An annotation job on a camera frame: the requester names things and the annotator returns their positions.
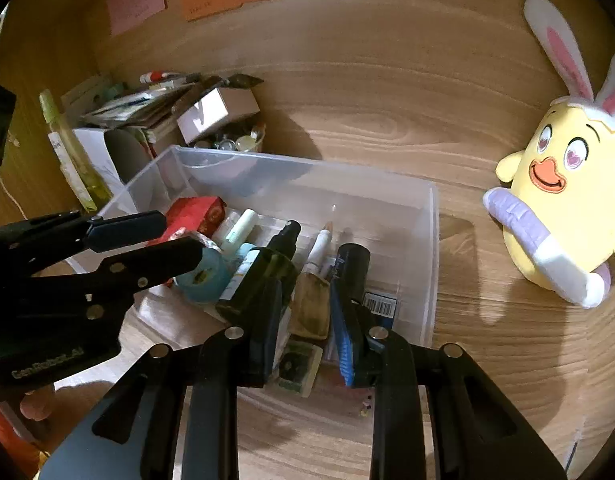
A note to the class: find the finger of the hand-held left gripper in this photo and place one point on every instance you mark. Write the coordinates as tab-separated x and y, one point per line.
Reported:
152	265
122	230

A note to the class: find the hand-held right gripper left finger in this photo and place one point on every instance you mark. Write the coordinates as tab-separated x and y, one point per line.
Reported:
268	330

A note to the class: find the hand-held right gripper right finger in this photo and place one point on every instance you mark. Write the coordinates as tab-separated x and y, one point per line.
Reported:
345	345

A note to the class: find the small green square item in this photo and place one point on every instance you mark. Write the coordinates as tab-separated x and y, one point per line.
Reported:
297	365

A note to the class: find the brown sachet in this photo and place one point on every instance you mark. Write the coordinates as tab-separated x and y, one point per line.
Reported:
312	305

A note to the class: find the dark blue barcode packet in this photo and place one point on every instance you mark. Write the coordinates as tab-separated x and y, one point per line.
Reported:
382	305

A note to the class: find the dark green spray bottle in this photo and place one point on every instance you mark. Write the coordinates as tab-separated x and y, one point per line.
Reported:
267	270

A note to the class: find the teal tape roll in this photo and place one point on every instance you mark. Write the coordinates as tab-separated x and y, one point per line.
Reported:
212	280

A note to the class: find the black and purple tube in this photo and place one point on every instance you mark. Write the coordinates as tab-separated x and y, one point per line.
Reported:
352	265

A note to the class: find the pale pink tube white cap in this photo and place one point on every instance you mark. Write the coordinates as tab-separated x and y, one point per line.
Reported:
240	232

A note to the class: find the white cosmetic pen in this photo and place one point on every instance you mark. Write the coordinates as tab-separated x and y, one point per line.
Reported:
320	250

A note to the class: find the clear plastic storage box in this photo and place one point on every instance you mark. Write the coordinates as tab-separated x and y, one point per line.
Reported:
377	210

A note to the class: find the person's left hand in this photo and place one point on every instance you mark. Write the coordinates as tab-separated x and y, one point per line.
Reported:
35	405

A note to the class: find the white packet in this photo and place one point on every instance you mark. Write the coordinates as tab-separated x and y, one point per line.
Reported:
242	275

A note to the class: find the small dark bead charm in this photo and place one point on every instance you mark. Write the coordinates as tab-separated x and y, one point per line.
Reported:
366	406

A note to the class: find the red box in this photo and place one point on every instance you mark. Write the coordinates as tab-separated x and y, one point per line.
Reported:
197	212

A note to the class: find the yellow-green bottle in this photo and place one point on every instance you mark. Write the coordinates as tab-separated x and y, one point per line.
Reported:
75	160

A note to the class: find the stack of papers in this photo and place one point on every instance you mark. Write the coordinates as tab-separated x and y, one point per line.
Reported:
137	105

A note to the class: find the small box with white face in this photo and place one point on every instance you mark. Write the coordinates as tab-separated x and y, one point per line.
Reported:
207	115

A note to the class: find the red and white pen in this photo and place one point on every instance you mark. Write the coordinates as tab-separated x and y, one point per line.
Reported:
157	76

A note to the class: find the pink sticky note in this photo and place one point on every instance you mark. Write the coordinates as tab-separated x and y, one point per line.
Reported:
135	0

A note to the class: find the yellow chick plush toy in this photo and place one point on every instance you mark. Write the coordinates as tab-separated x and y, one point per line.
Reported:
552	220

